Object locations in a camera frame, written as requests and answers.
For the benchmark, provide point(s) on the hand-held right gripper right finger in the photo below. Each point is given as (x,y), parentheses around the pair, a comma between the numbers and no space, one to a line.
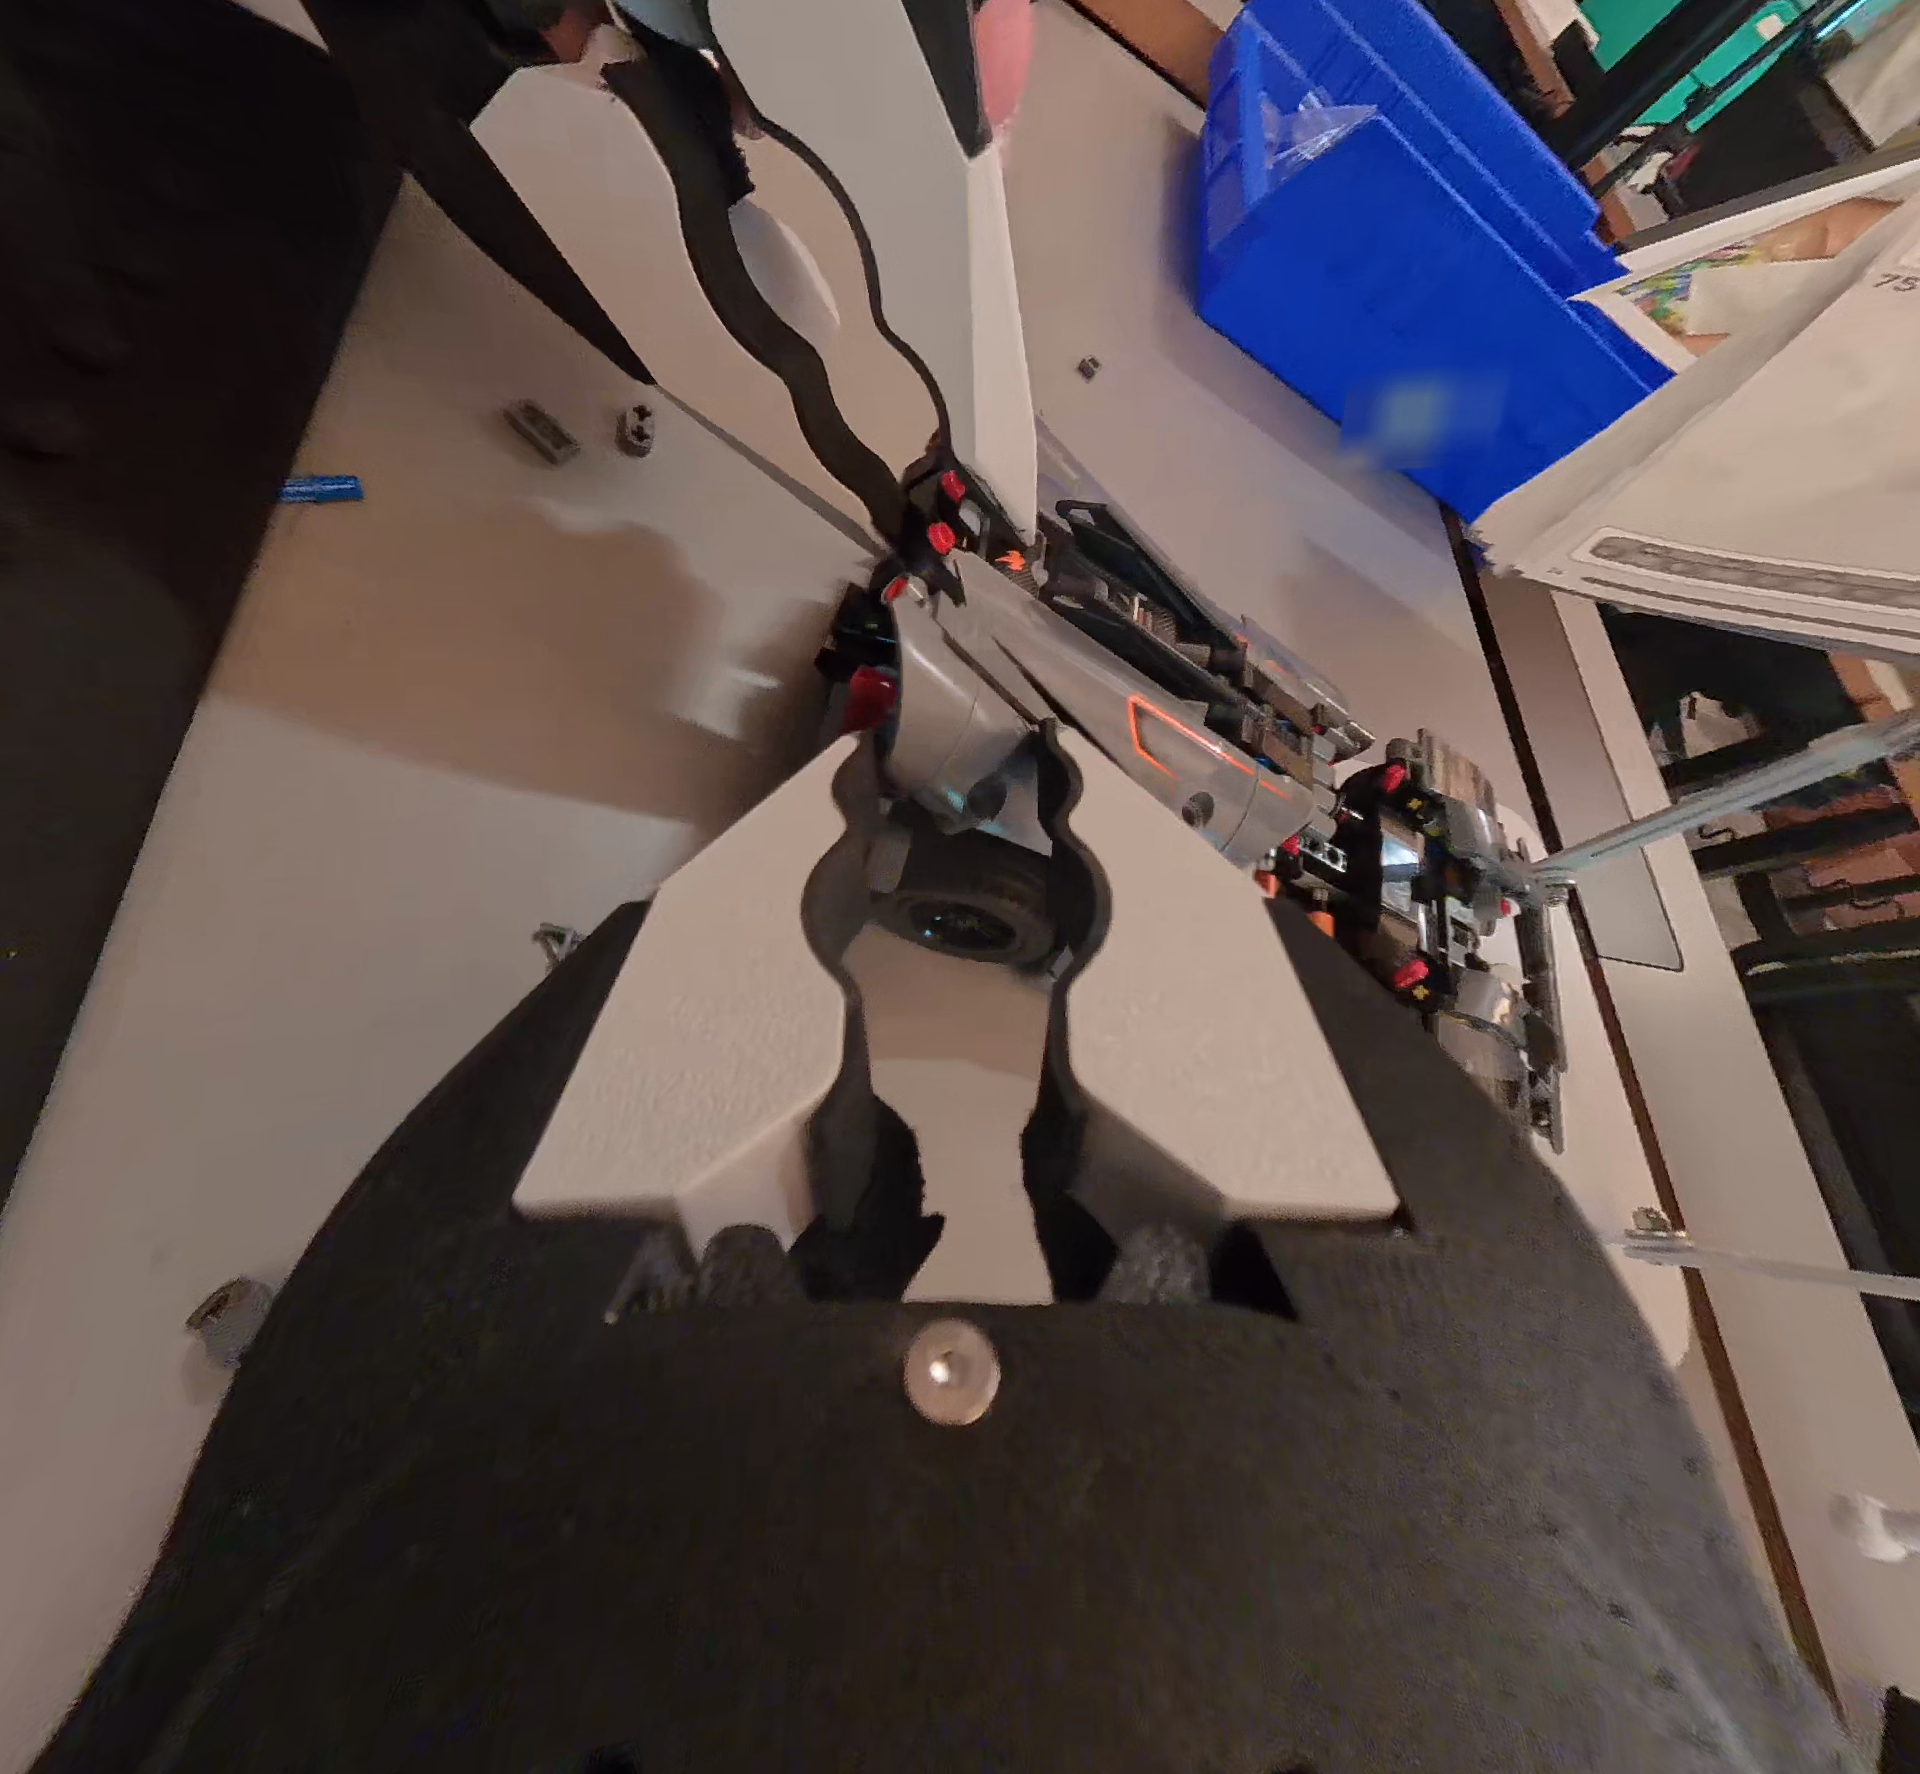
(1214,1054)

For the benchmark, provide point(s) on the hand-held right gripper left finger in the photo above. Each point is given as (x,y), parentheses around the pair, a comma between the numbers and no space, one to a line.
(674,1054)

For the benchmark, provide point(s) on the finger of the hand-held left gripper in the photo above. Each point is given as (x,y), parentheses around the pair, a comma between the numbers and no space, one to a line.
(576,207)
(841,5)

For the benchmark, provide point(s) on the grey lego car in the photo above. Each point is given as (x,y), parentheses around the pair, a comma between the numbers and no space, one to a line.
(958,692)

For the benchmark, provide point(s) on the scattered small dark lego pieces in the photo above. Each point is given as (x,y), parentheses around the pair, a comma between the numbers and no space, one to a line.
(540,431)

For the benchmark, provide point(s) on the blue lego pin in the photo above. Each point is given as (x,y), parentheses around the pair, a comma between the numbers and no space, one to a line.
(324,486)

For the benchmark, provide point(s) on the small grey lego piece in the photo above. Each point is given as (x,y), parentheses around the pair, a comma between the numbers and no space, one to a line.
(226,1320)

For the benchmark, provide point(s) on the lego instruction booklet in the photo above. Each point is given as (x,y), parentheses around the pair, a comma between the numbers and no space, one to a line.
(1724,453)

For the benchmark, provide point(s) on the person's left hand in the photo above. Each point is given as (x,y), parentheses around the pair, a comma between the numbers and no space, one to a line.
(1012,49)

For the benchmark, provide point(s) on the blue plastic storage bin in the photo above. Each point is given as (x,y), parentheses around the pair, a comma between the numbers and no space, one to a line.
(1350,229)

